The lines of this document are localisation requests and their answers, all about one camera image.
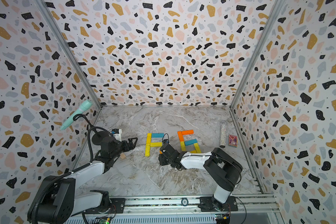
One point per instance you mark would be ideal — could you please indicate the mint green microphone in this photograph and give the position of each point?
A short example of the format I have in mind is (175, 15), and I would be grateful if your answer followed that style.
(81, 110)

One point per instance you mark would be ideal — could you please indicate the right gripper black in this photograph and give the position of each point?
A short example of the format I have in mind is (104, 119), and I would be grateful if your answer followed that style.
(162, 159)

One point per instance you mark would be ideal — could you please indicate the glitter tube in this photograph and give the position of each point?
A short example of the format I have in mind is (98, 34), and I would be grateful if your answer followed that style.
(223, 134)

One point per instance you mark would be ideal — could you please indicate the black microphone stand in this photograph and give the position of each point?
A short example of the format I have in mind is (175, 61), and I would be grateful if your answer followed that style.
(97, 134)

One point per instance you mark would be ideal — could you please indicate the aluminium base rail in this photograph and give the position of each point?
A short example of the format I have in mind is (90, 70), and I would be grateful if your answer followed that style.
(241, 209)

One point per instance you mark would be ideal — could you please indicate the teal block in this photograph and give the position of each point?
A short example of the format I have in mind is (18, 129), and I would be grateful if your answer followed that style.
(190, 142)
(157, 135)

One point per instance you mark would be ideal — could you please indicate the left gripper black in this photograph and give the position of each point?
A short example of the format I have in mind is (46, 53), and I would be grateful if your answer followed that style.
(132, 143)

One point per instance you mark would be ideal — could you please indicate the yellow-green block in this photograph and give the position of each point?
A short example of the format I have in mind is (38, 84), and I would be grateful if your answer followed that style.
(183, 146)

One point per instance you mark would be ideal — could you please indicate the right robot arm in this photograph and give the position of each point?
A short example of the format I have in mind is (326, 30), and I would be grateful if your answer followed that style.
(223, 169)

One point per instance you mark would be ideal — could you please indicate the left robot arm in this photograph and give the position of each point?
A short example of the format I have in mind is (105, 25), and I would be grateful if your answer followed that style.
(56, 200)

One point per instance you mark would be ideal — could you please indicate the pink card box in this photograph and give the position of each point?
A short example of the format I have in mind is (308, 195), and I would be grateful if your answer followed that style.
(232, 140)

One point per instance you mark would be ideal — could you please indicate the beige wooden block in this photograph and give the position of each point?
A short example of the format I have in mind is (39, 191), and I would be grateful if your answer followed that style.
(122, 156)

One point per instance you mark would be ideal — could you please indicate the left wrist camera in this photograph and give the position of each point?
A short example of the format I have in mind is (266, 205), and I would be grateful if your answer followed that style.
(117, 134)

